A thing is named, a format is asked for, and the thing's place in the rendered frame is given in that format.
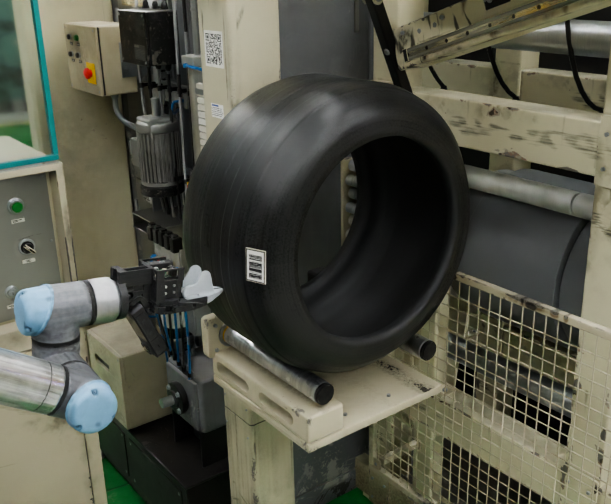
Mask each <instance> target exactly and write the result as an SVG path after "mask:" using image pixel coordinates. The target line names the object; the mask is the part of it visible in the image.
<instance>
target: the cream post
mask: <svg viewBox="0 0 611 504"><path fill-rule="evenodd" d="M197 3H198V18H199V33H200V48H201V62H202V77H203V92H204V107H205V121H206V136H207V140H208V138H209V137H210V135H211V134H212V132H213V131H214V129H215V128H216V127H217V125H218V124H219V123H220V122H221V120H222V119H220V118H216V117H213V116H212V107H211V103H215V104H219V105H223V110H224V117H225V116H226V115H227V114H228V113H229V112H230V111H231V110H232V109H233V108H234V107H235V106H236V105H237V104H238V103H240V102H241V101H242V100H243V99H245V98H246V97H247V96H249V95H250V94H252V93H253V92H255V91H257V90H258V89H260V88H262V87H264V86H266V85H268V84H271V83H273V82H276V81H279V80H281V72H280V43H279V13H278V0H197ZM204 30H211V31H221V32H222V41H223V58H224V69H222V68H216V67H210V66H206V60H205V45H204ZM224 402H225V417H226V431H227V446H228V461H229V476H230V490H231V504H295V489H294V459H293V441H292V440H291V439H289V438H288V437H287V436H285V435H284V434H283V433H281V432H280V431H279V430H277V429H276V428H275V427H273V426H272V425H271V424H270V423H268V422H267V421H266V420H264V419H263V418H262V417H260V416H259V415H258V414H256V413H255V412H254V411H252V410H251V409H250V408H248V407H247V406H246V405H244V404H243V403H242V402H241V401H239V400H238V399H237V398H235V397H234V396H233V395H231V394H230V393H229V392H227V391H226V390H225V389H224Z"/></svg>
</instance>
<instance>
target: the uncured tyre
mask: <svg viewBox="0 0 611 504"><path fill-rule="evenodd" d="M350 153H351V156H352V159H353V162H354V166H355V170H356V177H357V202H356V208H355V213H354V217H353V221H352V224H351V227H350V230H349V232H348V235H347V237H346V239H345V241H344V243H343V245H342V246H341V248H340V250H339V251H338V253H337V254H336V256H335V257H334V258H333V260H332V261H331V262H330V263H329V264H328V265H327V266H326V267H325V268H324V269H323V270H322V271H321V272H320V273H319V274H318V275H317V276H315V277H314V278H313V279H311V280H310V281H308V282H307V283H305V284H303V285H301V286H300V284H299V277H298V250H299V243H300V237H301V232H302V228H303V225H304V221H305V218H306V216H307V213H308V210H309V208H310V206H311V203H312V201H313V199H314V197H315V195H316V193H317V192H318V190H319V188H320V187H321V185H322V184H323V182H324V181H325V179H326V178H327V177H328V175H329V174H330V173H331V171H332V170H333V169H334V168H335V167H336V166H337V165H338V164H339V163H340V162H341V161H342V160H343V159H344V158H345V157H346V156H348V155H349V154H350ZM469 218H470V194H469V185H468V179H467V175H466V170H465V166H464V162H463V158H462V155H461V151H460V149H459V146H458V143H457V141H456V139H455V137H454V135H453V133H452V131H451V129H450V128H449V126H448V124H447V123H446V122H445V120H444V119H443V118H442V116H441V115H440V114H439V113H438V112H437V111H436V110H435V109H434V108H433V107H432V106H431V105H429V104H428V103H427V102H425V101H424V100H422V99H421V98H419V97H417V96H416V95H414V94H413V93H411V92H409V91H407V90H405V89H403V88H401V87H398V86H396V85H392V84H388V83H383V82H377V81H370V80H364V79H357V78H351V77H344V76H338V75H331V74H323V73H309V74H301V75H296V76H292V77H288V78H285V79H282V80H279V81H276V82H273V83H271V84H268V85H266V86H264V87H262V88H260V89H258V90H257V91H255V92H253V93H252V94H250V95H249V96H247V97H246V98H245V99H243V100H242V101H241V102H240V103H238V104H237V105H236V106H235V107H234V108H233V109H232V110H231V111H230V112H229V113H228V114H227V115H226V116H225V117H224V118H223V119H222V120H221V122H220V123H219V124H218V125H217V127H216V128H215V129H214V131H213V132H212V134H211V135H210V137H209V138H208V140H207V141H206V143H205V145H204V147H203V149H202V150H201V152H200V154H199V156H198V159H197V161H196V163H195V166H194V168H193V171H192V174H191V177H190V180H189V184H188V187H187V191H186V196H185V202H184V209H183V227H182V228H183V244H184V251H185V256H186V261H187V264H188V268H190V267H191V266H193V265H198V266H200V268H201V271H209V272H210V274H211V279H212V284H213V286H217V287H221V288H223V292H222V293H221V294H220V295H219V296H218V297H216V298H215V299H214V300H213V301H211V302H210V303H208V304H207V305H208V307H209V308H210V309H211V310H212V312H213V313H214V314H215V315H216V316H217V317H218V318H219V319H220V320H221V321H222V322H223V323H224V324H225V325H227V326H228V327H229V328H231V329H232V330H234V331H236V332H237V333H239V334H240V335H242V336H243V337H245V338H246V339H248V340H250V341H251V342H253V343H254V344H256V345H257V346H259V347H260V348H262V349H264V350H265V351H267V352H268V353H270V354H271V355H273V356H275V357H276V358H278V359H279V360H281V361H283V362H285V363H287V364H289V365H291V366H294V367H297V368H301V369H306V370H311V371H316V372H323V373H339V372H346V371H351V370H355V369H359V368H362V367H364V366H367V365H369V364H371V363H374V362H376V361H378V360H379V359H381V358H383V357H385V356H386V355H388V354H389V353H391V352H392V351H394V350H395V349H397V348H398V347H400V346H401V345H402V344H404V343H405V342H406V341H408V340H409V339H410V338H411V337H412V336H413V335H415V334H416V333H417V332H418V331H419V330H420V329H421V328H422V327H423V325H424V324H425V323H426V322H427V321H428V320H429V319H430V317H431V316H432V315H433V313H434V312H435V311H436V309H437V308H438V306H439V305H440V303H441V302H442V300H443V299H444V297H445V295H446V293H447V292H448V290H449V288H450V286H451V284H452V282H453V280H454V277H455V275H456V273H457V270H458V267H459V265H460V262H461V259H462V256H463V252H464V248H465V244H466V240H467V234H468V228H469ZM246 247H248V248H253V249H258V250H263V251H266V284H261V283H256V282H252V281H247V280H246Z"/></svg>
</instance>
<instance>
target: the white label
mask: <svg viewBox="0 0 611 504"><path fill-rule="evenodd" d="M246 280H247V281H252V282H256V283H261V284H266V251H263V250H258V249H253V248H248V247H246Z"/></svg>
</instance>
